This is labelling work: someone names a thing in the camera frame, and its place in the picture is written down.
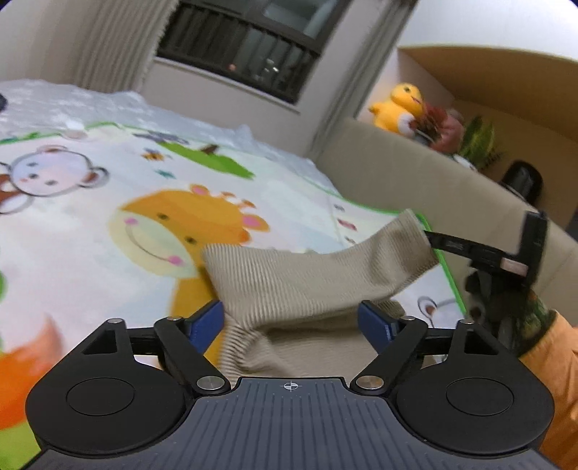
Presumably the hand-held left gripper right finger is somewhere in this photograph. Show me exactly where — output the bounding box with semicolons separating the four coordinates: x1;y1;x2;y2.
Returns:
349;301;516;395

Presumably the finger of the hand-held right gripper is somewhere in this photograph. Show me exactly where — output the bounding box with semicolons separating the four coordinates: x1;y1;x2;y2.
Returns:
423;230;529;277

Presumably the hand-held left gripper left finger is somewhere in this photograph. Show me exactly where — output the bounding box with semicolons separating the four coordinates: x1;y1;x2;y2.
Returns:
71;299;229;395

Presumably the beige striped garment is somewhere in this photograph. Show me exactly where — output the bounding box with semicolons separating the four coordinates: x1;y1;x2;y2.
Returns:
201;209;445;378

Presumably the person's right forearm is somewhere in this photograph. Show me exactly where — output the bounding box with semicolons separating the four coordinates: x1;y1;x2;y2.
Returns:
515;291;578;470

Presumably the black round device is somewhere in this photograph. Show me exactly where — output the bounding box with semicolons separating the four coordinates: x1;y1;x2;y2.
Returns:
500;161;545;202

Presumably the beige padded headboard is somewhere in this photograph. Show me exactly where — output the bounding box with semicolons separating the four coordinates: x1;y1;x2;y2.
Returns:
316;117;578;327

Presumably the green potted plant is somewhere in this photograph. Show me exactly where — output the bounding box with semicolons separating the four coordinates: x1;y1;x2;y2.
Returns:
458;115;503;171

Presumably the red flower decoration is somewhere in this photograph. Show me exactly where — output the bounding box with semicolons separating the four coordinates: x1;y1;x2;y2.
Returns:
412;102;466;154

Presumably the cartoon animal printed mat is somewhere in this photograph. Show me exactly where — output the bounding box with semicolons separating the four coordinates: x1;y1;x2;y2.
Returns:
0;120;468;455

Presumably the yellow plush duck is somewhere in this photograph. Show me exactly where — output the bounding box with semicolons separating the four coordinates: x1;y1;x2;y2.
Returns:
368;82;428;136

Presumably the white bed sheet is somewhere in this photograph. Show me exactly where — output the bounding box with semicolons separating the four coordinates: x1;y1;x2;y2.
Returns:
0;79;345;200

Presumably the dark framed window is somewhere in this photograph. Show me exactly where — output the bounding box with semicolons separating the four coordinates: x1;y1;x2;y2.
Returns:
156;0;354;106

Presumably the beige curtain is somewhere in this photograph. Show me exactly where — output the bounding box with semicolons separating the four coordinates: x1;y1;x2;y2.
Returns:
72;0;182;98

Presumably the wooden wall shelf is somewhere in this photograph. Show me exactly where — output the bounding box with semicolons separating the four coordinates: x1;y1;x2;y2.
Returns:
396;44;578;227

